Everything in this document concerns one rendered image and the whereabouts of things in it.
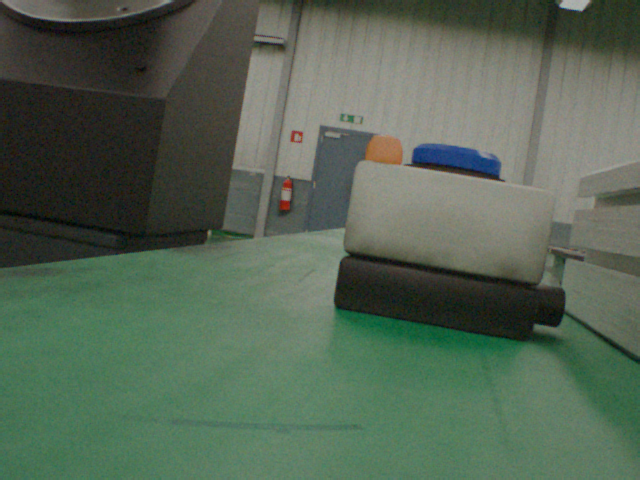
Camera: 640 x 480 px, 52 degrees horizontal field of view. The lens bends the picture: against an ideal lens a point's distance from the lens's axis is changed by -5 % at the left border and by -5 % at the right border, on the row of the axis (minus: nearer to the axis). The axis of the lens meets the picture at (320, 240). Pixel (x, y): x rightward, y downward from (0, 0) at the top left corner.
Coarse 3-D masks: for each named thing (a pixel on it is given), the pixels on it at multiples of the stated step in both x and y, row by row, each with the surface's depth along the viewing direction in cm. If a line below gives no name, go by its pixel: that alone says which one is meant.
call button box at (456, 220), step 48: (384, 192) 27; (432, 192) 27; (480, 192) 26; (528, 192) 26; (384, 240) 27; (432, 240) 27; (480, 240) 26; (528, 240) 26; (336, 288) 27; (384, 288) 27; (432, 288) 27; (480, 288) 26; (528, 288) 26; (528, 336) 26
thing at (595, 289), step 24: (624, 168) 31; (600, 192) 35; (624, 192) 34; (576, 216) 40; (600, 216) 34; (624, 216) 30; (576, 240) 39; (600, 240) 34; (624, 240) 29; (576, 264) 38; (600, 264) 37; (624, 264) 32; (576, 288) 37; (600, 288) 32; (624, 288) 28; (576, 312) 36; (600, 312) 31; (624, 312) 28; (624, 336) 27
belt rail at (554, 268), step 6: (546, 258) 64; (552, 258) 61; (558, 258) 61; (564, 258) 60; (546, 264) 64; (552, 264) 61; (558, 264) 61; (564, 264) 60; (546, 270) 67; (552, 270) 64; (558, 270) 61; (546, 276) 63; (552, 276) 61; (558, 276) 61; (546, 282) 62; (552, 282) 61; (558, 282) 61
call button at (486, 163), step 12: (420, 144) 30; (432, 144) 29; (444, 144) 29; (420, 156) 29; (432, 156) 29; (444, 156) 29; (456, 156) 28; (468, 156) 28; (480, 156) 28; (492, 156) 29; (456, 168) 29; (468, 168) 29; (480, 168) 29; (492, 168) 29
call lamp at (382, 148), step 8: (376, 136) 27; (384, 136) 27; (368, 144) 28; (376, 144) 27; (384, 144) 27; (392, 144) 27; (400, 144) 28; (368, 152) 28; (376, 152) 27; (384, 152) 27; (392, 152) 27; (400, 152) 27; (376, 160) 27; (384, 160) 27; (392, 160) 27; (400, 160) 28
